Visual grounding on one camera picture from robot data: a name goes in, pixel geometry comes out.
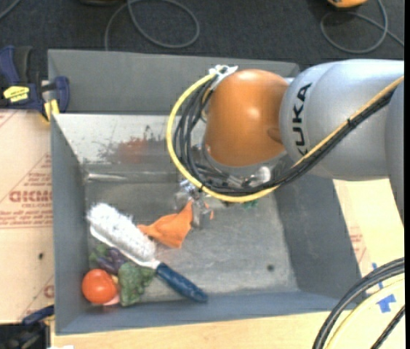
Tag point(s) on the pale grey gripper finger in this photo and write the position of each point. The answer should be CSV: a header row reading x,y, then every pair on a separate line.
x,y
187,188
201,214

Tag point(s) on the orange cloth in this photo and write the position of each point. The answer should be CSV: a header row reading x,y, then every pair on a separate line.
x,y
170,229

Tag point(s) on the grey metal bin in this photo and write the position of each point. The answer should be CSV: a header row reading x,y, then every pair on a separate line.
x,y
227,253

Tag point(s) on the green toy leafy vegetable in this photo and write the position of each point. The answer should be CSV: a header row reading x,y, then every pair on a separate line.
x,y
134,282

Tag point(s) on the purple toy grapes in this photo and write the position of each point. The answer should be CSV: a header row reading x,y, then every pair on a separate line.
x,y
112,260

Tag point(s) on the red toy tomato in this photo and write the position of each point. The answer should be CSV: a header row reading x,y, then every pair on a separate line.
x,y
97,286

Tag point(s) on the brown cardboard board red print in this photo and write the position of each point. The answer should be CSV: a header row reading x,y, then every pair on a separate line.
x,y
16,195

